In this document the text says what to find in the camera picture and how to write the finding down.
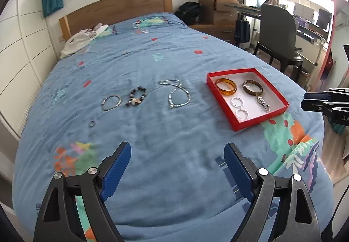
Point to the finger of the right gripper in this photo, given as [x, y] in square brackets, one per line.
[324, 106]
[316, 95]

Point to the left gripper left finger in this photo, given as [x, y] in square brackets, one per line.
[58, 219]

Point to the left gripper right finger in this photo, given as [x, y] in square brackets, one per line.
[296, 218]

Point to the dark brown bangle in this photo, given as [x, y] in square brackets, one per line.
[252, 87]

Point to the amber orange bangle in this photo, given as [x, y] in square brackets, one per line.
[226, 86]

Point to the desk with metal edge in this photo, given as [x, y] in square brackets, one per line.
[277, 16]

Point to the red shallow box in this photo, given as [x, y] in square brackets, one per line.
[241, 110]

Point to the dark grey chair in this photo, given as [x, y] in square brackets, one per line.
[279, 46]

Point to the dark blue hanging bag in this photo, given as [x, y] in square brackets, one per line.
[242, 31]

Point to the wooden drawer cabinet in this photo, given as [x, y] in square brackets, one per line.
[218, 19]

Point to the black backpack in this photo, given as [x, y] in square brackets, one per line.
[189, 12]

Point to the blue patterned bed cover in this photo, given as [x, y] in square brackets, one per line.
[145, 83]

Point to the white wardrobe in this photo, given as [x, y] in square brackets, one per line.
[27, 57]

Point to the white garment on bed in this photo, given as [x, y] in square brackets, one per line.
[80, 40]

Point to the wooden headboard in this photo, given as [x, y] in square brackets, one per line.
[109, 12]

